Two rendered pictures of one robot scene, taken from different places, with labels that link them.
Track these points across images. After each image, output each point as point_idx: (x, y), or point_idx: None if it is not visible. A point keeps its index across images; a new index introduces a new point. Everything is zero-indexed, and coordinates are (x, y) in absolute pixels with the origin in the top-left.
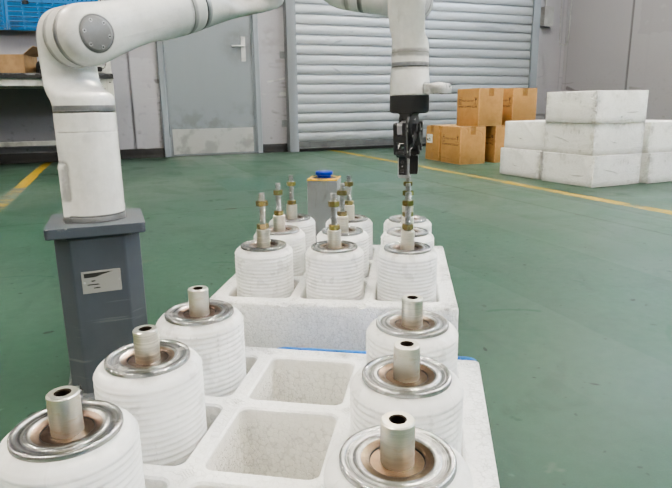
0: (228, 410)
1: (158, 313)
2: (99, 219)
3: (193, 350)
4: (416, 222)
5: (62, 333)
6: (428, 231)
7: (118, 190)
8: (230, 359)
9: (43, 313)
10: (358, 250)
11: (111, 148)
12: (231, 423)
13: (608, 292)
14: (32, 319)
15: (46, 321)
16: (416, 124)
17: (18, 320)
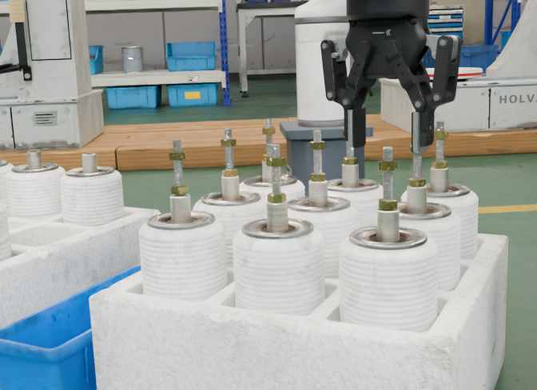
0: (31, 220)
1: (529, 296)
2: (298, 122)
3: (33, 174)
4: (349, 239)
5: None
6: (259, 235)
7: (312, 99)
8: (63, 203)
9: (531, 251)
10: (207, 206)
11: (307, 58)
12: (18, 222)
13: None
14: (511, 249)
15: None
16: (359, 43)
17: (508, 245)
